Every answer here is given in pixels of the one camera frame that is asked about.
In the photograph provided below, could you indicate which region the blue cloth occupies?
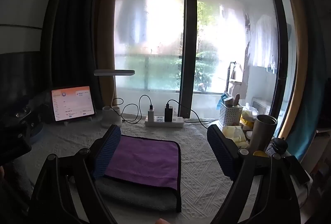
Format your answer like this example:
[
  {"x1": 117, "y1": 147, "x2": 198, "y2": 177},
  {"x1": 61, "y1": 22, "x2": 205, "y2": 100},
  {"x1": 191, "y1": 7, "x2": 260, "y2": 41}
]
[{"x1": 220, "y1": 93, "x2": 233, "y2": 105}]

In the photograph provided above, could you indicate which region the white tablet stand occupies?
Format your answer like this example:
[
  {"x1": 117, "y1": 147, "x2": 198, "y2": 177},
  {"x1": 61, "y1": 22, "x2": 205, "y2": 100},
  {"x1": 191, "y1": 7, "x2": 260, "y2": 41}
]
[{"x1": 63, "y1": 116, "x2": 94, "y2": 126}]

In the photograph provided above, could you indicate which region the yellow packet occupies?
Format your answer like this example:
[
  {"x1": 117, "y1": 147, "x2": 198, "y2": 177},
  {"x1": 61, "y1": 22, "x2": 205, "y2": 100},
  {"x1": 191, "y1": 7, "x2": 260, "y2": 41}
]
[{"x1": 240, "y1": 110, "x2": 255, "y2": 129}]

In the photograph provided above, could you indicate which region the purple towel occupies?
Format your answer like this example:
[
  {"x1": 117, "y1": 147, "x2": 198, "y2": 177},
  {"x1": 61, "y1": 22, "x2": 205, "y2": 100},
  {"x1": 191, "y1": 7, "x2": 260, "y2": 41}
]
[{"x1": 105, "y1": 135, "x2": 181, "y2": 191}]

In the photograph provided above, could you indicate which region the hanging white shirt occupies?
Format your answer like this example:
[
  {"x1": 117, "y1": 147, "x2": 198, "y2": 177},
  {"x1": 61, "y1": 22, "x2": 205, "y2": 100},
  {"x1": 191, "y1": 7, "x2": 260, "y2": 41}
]
[{"x1": 248, "y1": 14, "x2": 279, "y2": 74}]

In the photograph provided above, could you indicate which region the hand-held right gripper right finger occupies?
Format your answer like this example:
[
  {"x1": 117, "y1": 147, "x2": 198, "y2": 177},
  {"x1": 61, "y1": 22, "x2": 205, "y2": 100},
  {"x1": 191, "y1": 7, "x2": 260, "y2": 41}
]
[{"x1": 207, "y1": 124, "x2": 302, "y2": 224}]

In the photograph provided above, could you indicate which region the teal curtain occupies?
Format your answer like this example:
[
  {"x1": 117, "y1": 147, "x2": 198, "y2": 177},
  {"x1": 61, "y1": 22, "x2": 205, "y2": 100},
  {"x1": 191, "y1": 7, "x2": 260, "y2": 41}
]
[{"x1": 287, "y1": 59, "x2": 327, "y2": 162}]

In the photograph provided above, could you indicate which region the beige curtain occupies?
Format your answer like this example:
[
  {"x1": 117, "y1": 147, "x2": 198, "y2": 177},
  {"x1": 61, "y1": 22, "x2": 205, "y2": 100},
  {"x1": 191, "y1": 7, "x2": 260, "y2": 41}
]
[
  {"x1": 271, "y1": 0, "x2": 312, "y2": 138},
  {"x1": 92, "y1": 0, "x2": 122, "y2": 111}
]

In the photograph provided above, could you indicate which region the tablet with lit screen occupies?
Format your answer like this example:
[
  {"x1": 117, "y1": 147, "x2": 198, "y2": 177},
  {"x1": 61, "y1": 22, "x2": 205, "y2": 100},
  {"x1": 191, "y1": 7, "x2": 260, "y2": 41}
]
[{"x1": 50, "y1": 86, "x2": 97, "y2": 122}]

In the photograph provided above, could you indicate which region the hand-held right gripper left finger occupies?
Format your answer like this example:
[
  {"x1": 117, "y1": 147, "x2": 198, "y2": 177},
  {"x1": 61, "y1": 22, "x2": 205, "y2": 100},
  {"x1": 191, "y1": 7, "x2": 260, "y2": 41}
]
[{"x1": 28, "y1": 124, "x2": 122, "y2": 224}]

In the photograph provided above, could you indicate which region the white textured tablecloth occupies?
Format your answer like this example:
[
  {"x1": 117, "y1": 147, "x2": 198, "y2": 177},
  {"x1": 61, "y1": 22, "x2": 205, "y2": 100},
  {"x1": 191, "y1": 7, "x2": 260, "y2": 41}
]
[{"x1": 16, "y1": 113, "x2": 285, "y2": 224}]

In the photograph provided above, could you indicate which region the white power strip cable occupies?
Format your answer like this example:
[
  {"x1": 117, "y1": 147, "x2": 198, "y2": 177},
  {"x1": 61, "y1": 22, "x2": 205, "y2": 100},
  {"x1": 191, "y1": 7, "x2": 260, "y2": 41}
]
[{"x1": 183, "y1": 117, "x2": 220, "y2": 123}]

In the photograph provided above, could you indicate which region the white power strip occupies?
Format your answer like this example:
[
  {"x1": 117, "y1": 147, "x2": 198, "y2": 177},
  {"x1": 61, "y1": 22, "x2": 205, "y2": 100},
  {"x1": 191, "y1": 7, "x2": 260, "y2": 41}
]
[{"x1": 144, "y1": 116, "x2": 185, "y2": 128}]

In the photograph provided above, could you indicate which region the metal tumbler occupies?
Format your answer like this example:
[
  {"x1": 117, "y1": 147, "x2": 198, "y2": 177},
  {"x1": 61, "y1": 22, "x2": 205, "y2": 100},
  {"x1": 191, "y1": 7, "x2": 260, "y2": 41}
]
[{"x1": 247, "y1": 114, "x2": 278, "y2": 155}]

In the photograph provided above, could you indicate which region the black charging cable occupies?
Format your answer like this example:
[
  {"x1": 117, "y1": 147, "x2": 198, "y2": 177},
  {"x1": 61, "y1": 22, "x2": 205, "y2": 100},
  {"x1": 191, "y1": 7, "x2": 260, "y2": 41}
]
[
  {"x1": 121, "y1": 95, "x2": 154, "y2": 124},
  {"x1": 166, "y1": 100, "x2": 209, "y2": 129}
]

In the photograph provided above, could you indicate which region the white desk lamp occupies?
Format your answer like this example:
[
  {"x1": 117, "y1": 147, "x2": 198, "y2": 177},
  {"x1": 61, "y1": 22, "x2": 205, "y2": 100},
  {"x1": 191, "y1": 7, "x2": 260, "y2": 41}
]
[{"x1": 94, "y1": 69, "x2": 135, "y2": 128}]

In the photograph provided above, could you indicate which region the white perforated basket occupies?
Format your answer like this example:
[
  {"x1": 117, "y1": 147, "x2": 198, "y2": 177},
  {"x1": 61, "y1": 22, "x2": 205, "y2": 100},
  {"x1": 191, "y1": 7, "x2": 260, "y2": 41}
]
[{"x1": 218, "y1": 102, "x2": 243, "y2": 128}]

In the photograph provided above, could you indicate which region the white appliance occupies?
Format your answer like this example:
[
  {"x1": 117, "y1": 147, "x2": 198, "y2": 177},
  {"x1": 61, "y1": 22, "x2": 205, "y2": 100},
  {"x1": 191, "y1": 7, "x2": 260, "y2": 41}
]
[{"x1": 250, "y1": 97, "x2": 272, "y2": 115}]

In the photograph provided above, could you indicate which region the black window frame post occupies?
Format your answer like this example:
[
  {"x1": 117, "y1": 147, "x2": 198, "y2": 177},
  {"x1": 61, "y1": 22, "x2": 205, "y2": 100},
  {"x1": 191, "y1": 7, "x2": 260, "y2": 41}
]
[{"x1": 178, "y1": 0, "x2": 198, "y2": 118}]

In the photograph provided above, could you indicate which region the grey towel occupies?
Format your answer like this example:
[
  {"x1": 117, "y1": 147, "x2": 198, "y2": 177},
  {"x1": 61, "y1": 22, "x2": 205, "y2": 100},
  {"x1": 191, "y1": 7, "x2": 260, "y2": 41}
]
[{"x1": 95, "y1": 144, "x2": 182, "y2": 213}]

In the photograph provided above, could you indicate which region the dark curtain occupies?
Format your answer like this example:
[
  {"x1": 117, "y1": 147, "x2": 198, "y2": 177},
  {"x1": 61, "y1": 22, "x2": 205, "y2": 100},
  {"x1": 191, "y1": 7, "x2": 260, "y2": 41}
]
[{"x1": 49, "y1": 0, "x2": 104, "y2": 117}]

